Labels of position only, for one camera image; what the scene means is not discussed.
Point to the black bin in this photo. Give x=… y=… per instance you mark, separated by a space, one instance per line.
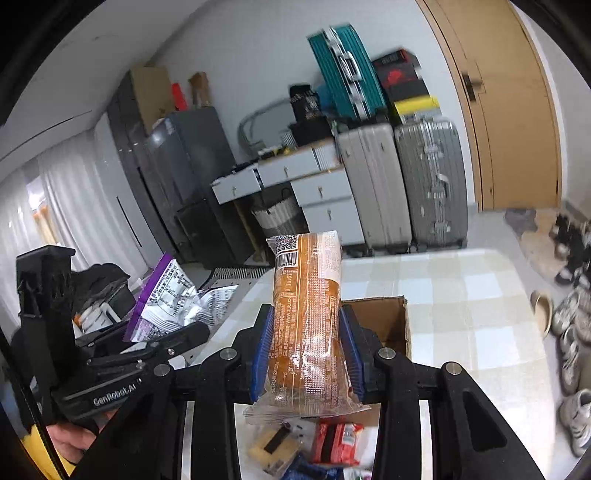
x=311 y=131

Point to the yellow and black shoebox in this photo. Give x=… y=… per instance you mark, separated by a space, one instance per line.
x=415 y=108

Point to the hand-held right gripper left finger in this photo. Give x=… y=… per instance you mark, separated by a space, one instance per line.
x=261 y=350

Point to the grey door mat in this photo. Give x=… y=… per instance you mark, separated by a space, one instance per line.
x=519 y=221

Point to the black shoebox with red logo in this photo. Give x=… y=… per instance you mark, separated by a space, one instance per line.
x=406 y=83

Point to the brown cardboard box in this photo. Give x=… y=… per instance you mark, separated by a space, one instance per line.
x=388 y=323

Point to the teal suitcase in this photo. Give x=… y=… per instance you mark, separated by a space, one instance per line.
x=341 y=74

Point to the purple snack packet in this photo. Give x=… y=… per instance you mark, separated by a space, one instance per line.
x=161 y=295
x=219 y=300

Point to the black jacket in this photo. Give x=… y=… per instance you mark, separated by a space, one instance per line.
x=99 y=281

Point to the wooden door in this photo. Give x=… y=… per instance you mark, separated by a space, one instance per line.
x=508 y=115

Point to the person's left hand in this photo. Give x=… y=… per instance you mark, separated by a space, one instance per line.
x=71 y=438

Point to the small red snack packet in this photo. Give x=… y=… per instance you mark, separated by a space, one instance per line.
x=334 y=443

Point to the black bag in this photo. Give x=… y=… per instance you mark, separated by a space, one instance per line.
x=304 y=101

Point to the oval mirror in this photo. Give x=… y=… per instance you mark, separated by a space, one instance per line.
x=263 y=120

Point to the blue snack packet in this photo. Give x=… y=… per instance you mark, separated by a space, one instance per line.
x=304 y=473

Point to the white desk with drawers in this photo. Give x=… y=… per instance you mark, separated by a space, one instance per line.
x=295 y=170

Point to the yellow snack packet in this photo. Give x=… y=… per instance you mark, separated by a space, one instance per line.
x=258 y=454

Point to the grey refrigerator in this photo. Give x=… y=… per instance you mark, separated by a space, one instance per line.
x=194 y=161

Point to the dark grey wardrobe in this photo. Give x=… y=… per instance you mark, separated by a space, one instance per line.
x=129 y=152

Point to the orange snack packet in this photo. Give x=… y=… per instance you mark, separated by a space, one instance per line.
x=304 y=323

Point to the folded brown cardboard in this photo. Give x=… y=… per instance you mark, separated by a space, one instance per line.
x=199 y=90

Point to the red carton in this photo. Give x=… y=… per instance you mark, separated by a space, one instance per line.
x=178 y=97

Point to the white curtain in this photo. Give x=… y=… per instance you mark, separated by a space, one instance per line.
x=69 y=207

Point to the person's left forearm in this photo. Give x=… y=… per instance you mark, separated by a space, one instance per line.
x=41 y=459

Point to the beige door mat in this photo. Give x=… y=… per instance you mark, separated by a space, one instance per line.
x=542 y=254

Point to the white ribbed box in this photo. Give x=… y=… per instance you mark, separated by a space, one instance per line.
x=327 y=157

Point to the beige suitcase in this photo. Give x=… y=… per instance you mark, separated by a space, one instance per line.
x=374 y=184

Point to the striped rug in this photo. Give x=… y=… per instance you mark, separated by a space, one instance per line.
x=240 y=276

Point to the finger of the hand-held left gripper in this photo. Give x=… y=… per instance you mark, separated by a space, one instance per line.
x=104 y=336
x=180 y=339

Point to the pile of shoes on floor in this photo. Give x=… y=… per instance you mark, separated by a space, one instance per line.
x=572 y=323

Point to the silver suitcase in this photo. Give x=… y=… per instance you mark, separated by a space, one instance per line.
x=425 y=184

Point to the checked tablecloth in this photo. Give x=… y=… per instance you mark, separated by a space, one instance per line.
x=461 y=300

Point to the woven laundry basket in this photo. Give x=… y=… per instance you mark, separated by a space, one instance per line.
x=277 y=221

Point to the black shoebox with red label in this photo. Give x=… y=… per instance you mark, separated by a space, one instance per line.
x=395 y=60

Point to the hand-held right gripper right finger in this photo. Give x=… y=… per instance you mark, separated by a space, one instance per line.
x=352 y=355

